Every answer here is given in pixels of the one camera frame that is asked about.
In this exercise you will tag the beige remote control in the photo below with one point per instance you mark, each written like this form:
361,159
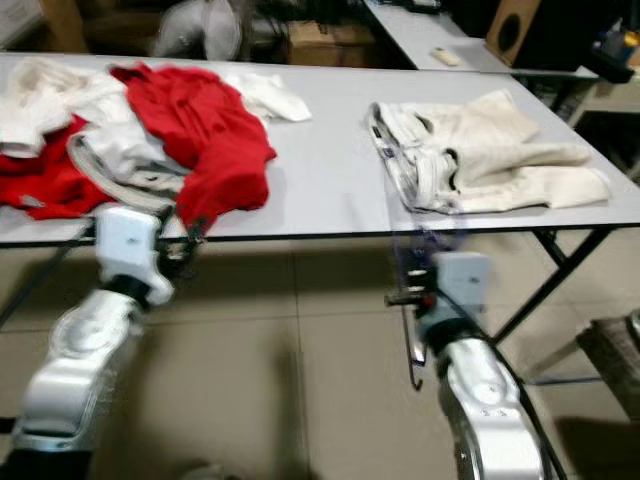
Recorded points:
445,57

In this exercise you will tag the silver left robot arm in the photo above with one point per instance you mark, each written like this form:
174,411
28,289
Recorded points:
80,370

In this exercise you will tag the cream denim trousers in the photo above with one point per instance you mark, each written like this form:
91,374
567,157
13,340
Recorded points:
500,150

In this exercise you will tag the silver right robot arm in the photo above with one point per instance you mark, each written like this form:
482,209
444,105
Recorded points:
490,400

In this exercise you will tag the white hooded top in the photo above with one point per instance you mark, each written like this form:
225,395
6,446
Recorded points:
60,100

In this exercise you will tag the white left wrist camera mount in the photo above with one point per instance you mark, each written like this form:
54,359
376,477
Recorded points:
130,250

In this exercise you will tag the white cotton shirt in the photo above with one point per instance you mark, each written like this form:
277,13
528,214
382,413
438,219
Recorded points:
275,98

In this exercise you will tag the metal chair with checked cushion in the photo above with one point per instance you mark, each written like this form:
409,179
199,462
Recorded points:
610,350

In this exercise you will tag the grey robot left leg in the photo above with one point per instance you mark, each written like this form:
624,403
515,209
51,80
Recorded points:
210,472

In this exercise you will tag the brown cardboard box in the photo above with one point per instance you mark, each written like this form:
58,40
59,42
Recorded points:
328,45

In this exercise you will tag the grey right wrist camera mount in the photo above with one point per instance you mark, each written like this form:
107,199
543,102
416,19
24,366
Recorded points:
462,280

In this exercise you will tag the black speaker with wooden front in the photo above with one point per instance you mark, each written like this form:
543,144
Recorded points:
512,30

